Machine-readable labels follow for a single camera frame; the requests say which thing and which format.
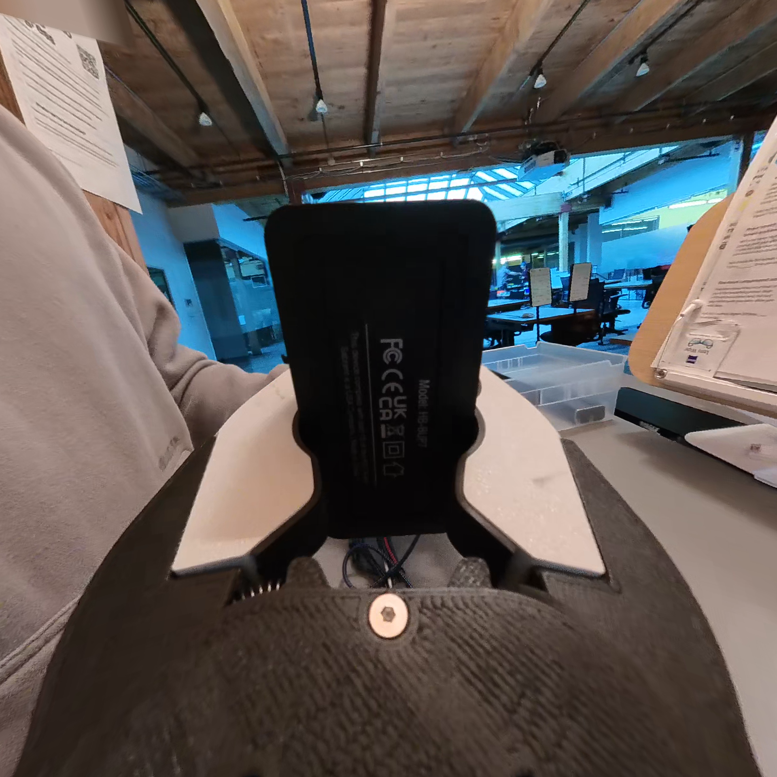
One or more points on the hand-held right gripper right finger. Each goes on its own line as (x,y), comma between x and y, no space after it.
(534,485)

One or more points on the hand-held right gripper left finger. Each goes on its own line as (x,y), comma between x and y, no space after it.
(243,485)

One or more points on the black usb hub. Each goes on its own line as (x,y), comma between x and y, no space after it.
(376,291)

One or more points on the person's left forearm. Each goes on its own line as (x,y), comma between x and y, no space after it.
(218,382)

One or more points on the clear plastic bin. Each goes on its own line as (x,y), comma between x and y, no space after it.
(558,376)

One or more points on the long office desk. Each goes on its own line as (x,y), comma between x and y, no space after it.
(534,317)

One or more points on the black office chair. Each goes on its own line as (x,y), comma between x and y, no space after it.
(613,303)

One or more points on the white standing sign board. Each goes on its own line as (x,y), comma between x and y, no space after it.
(540,286)
(580,281)

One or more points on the white flat plate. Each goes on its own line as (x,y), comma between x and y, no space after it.
(734,449)

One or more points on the person in grey sweatshirt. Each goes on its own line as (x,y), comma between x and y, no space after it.
(60,364)

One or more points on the wooden clipboard with papers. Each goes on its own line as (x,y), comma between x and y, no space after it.
(728,273)

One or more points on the white ceiling projector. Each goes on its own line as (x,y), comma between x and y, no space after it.
(543,161)

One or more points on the printed paper sheet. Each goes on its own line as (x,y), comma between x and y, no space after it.
(67,103)

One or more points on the wooden post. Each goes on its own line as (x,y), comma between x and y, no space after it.
(115,224)

